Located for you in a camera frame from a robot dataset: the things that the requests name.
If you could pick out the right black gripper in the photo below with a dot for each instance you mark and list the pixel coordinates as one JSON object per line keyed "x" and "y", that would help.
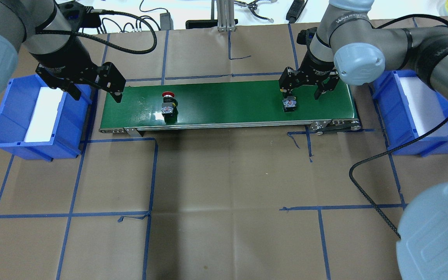
{"x": 318, "y": 67}

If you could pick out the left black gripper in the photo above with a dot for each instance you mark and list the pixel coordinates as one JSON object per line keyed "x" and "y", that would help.
{"x": 67, "y": 55}

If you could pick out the yellow push button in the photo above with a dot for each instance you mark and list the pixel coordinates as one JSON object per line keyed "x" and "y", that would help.
{"x": 289, "y": 104}

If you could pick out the red push button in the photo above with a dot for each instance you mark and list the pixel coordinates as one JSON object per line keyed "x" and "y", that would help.
{"x": 169, "y": 105}

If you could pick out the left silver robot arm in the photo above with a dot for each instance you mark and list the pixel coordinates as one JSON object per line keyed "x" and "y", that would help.
{"x": 20, "y": 21}

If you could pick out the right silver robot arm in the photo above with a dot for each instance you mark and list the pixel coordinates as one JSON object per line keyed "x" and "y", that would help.
{"x": 347, "y": 46}

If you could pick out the green conveyor belt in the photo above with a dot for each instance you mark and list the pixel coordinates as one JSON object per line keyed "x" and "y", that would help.
{"x": 229, "y": 105}

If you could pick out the left white foam pad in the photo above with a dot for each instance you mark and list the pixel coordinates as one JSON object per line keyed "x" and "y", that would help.
{"x": 44, "y": 115}

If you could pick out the white foam pad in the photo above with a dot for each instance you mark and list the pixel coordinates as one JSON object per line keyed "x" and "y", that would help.
{"x": 423, "y": 102}
{"x": 44, "y": 115}

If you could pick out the left blue plastic bin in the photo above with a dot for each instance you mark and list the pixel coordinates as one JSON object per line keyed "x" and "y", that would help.
{"x": 16, "y": 111}

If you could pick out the blue plastic bin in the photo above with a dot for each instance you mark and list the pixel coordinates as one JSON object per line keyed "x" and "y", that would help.
{"x": 16, "y": 111}
{"x": 398, "y": 121}

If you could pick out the black power adapter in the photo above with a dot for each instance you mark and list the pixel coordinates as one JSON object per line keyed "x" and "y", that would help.
{"x": 166, "y": 21}

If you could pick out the reacher grabber tool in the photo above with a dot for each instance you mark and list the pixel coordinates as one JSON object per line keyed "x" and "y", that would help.
{"x": 253, "y": 8}

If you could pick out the right blue plastic bin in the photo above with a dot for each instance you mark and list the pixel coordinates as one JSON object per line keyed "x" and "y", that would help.
{"x": 398, "y": 121}

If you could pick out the right white foam pad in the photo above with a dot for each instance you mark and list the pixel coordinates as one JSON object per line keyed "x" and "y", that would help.
{"x": 423, "y": 102}

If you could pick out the aluminium frame post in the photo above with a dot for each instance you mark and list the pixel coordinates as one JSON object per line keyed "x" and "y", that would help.
{"x": 225, "y": 16}

